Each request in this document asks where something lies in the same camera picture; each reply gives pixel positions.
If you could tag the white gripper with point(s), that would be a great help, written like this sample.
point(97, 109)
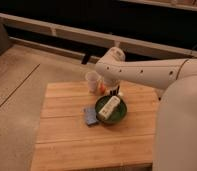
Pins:
point(111, 84)

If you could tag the black and white eraser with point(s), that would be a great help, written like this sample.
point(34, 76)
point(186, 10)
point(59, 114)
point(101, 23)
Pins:
point(115, 91)

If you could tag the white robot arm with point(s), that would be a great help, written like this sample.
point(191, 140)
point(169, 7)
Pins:
point(175, 81)

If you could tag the small orange object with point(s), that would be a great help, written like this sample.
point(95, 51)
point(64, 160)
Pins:
point(102, 88)

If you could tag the clear plastic cup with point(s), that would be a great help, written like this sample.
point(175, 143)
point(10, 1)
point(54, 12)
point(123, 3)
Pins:
point(92, 79)

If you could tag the white bottle in bowl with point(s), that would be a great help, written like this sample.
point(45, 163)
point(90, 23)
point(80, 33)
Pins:
point(108, 108)

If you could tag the green bowl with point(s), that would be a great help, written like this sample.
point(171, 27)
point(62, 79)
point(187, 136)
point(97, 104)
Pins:
point(117, 114)

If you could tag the blue sponge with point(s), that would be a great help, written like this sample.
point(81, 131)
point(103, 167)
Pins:
point(90, 116)

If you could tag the wooden board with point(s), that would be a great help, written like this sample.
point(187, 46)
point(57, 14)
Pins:
point(66, 143)

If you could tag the grey shelf frame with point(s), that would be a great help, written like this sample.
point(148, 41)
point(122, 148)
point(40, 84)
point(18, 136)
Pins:
point(95, 38)

